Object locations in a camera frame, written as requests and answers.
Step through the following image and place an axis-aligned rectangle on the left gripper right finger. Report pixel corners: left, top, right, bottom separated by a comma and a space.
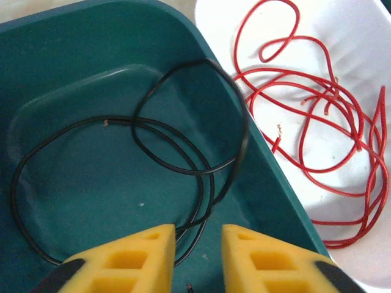
221, 223, 366, 293

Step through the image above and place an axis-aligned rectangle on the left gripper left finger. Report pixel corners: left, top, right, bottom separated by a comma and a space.
30, 223, 177, 293

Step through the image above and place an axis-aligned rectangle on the black cable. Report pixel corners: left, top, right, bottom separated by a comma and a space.
130, 57, 250, 267
10, 115, 216, 267

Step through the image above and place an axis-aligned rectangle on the red cable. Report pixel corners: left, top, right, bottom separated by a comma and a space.
233, 0, 340, 98
233, 67, 366, 172
301, 85, 389, 250

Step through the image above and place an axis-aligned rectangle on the teal plastic bin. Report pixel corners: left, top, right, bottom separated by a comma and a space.
0, 0, 338, 293

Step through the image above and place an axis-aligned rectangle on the white plastic bin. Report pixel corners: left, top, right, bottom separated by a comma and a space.
194, 0, 391, 289

